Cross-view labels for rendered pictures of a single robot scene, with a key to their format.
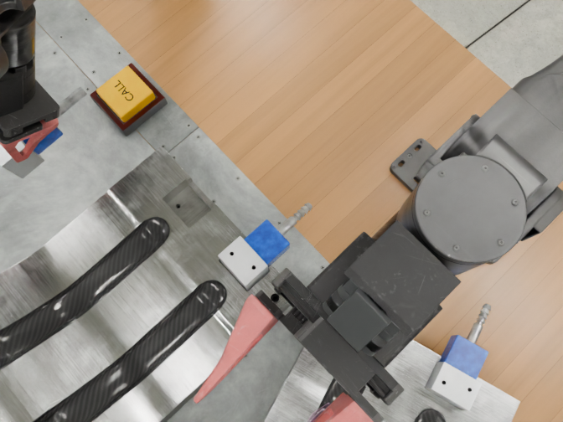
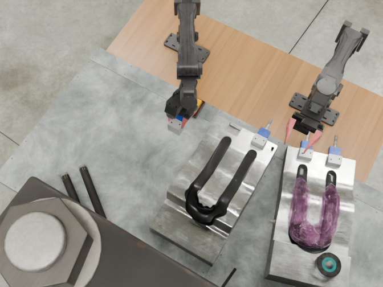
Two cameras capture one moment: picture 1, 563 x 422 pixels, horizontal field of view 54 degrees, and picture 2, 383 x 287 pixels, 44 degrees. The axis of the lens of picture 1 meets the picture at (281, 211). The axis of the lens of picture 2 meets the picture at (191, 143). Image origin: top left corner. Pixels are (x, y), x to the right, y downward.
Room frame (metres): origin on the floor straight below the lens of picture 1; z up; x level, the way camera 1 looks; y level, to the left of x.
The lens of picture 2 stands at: (-0.50, 0.50, 2.51)
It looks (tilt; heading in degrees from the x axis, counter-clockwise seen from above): 66 degrees down; 343
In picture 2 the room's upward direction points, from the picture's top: 1 degrees clockwise
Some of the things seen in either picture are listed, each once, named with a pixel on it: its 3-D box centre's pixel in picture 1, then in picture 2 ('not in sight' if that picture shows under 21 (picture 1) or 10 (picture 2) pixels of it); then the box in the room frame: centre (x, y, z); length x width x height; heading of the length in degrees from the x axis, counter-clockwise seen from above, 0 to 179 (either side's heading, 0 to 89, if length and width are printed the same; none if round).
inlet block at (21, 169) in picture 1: (42, 124); (182, 116); (0.28, 0.30, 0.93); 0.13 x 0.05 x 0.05; 134
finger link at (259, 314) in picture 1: (263, 364); (295, 133); (0.00, 0.01, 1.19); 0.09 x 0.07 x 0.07; 135
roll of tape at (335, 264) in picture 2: not in sight; (328, 265); (-0.38, -0.02, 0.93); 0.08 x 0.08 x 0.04
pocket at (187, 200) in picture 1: (191, 205); (233, 131); (0.19, 0.12, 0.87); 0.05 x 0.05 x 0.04; 44
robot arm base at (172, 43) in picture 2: not in sight; (186, 43); (0.66, 0.17, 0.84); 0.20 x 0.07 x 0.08; 45
